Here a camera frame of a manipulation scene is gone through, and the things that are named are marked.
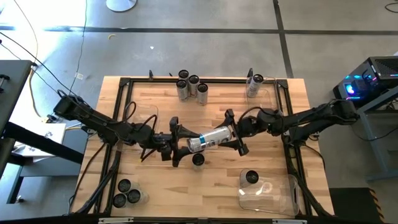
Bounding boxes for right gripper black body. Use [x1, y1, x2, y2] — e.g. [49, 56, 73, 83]
[226, 108, 261, 157]

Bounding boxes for grey metal stand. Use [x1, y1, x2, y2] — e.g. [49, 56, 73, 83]
[341, 88, 398, 182]

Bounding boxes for white round stand base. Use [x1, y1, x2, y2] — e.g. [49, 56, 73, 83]
[105, 0, 138, 13]

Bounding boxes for Celsius can teal band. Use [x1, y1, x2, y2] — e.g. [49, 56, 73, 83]
[247, 73, 265, 98]

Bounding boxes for black computer RGB lights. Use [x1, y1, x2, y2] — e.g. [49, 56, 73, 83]
[332, 55, 398, 108]

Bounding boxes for thin black floor cable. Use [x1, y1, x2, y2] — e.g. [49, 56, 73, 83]
[67, 0, 89, 96]

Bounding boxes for yellow floor cable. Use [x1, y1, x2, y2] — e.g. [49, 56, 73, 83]
[12, 0, 43, 118]

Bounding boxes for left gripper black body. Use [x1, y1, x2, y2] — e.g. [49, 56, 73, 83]
[157, 116, 184, 168]

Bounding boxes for Celsius can blue band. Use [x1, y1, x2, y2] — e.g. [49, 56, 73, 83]
[186, 125, 233, 154]

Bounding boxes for black case hazard stripes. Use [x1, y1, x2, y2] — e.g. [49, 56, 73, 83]
[328, 187, 386, 224]

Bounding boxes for white paper sheet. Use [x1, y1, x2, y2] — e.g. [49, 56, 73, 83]
[12, 123, 68, 162]

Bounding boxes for black metal table frame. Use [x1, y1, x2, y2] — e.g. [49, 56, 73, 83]
[70, 76, 335, 220]

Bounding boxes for Celsius can green palm print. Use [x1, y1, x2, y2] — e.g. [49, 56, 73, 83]
[191, 152, 206, 172]

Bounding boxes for office desk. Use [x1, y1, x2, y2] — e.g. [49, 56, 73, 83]
[0, 60, 85, 205]

